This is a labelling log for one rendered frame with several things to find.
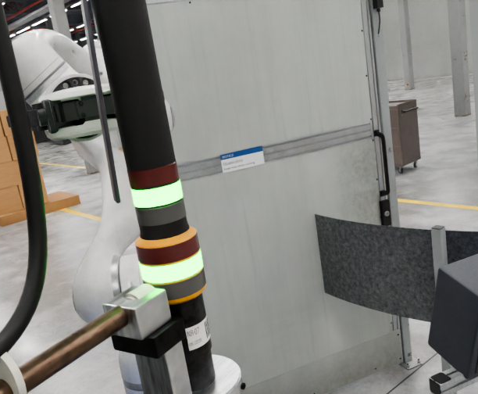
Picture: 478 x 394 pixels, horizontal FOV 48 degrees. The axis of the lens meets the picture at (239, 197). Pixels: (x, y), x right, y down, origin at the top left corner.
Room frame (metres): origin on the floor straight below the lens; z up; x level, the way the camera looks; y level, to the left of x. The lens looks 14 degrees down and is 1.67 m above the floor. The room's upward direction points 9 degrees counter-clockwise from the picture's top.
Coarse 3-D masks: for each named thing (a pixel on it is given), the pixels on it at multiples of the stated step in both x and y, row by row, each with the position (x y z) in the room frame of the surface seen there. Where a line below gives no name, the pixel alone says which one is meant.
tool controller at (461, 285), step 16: (448, 272) 0.91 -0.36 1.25; (464, 272) 0.90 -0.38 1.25; (448, 288) 0.90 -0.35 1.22; (464, 288) 0.87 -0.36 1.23; (448, 304) 0.90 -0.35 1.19; (464, 304) 0.87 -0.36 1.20; (432, 320) 0.95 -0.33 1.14; (448, 320) 0.91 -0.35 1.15; (464, 320) 0.87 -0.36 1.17; (432, 336) 0.95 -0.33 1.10; (448, 336) 0.91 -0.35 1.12; (464, 336) 0.87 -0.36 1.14; (448, 352) 0.91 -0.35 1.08; (464, 352) 0.88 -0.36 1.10; (464, 368) 0.88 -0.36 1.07
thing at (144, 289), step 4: (144, 284) 0.34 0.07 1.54; (136, 288) 0.33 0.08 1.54; (140, 288) 0.33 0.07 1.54; (144, 288) 0.33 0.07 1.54; (148, 288) 0.33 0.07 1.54; (152, 288) 0.33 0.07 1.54; (132, 292) 0.32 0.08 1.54; (136, 292) 0.32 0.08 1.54; (140, 292) 0.32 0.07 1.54; (144, 292) 0.33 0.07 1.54; (148, 292) 0.33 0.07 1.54; (124, 296) 0.33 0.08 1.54; (128, 296) 0.32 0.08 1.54; (132, 296) 0.32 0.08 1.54; (136, 296) 0.32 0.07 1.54; (140, 296) 0.32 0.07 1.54
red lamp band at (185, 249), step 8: (192, 240) 0.35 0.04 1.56; (136, 248) 0.35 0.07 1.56; (160, 248) 0.34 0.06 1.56; (168, 248) 0.34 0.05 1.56; (176, 248) 0.34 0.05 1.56; (184, 248) 0.34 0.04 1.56; (192, 248) 0.35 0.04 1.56; (144, 256) 0.34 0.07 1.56; (152, 256) 0.34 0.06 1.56; (160, 256) 0.34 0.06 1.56; (168, 256) 0.34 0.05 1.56; (176, 256) 0.34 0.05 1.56; (184, 256) 0.34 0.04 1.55; (152, 264) 0.34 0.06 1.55; (160, 264) 0.34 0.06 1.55
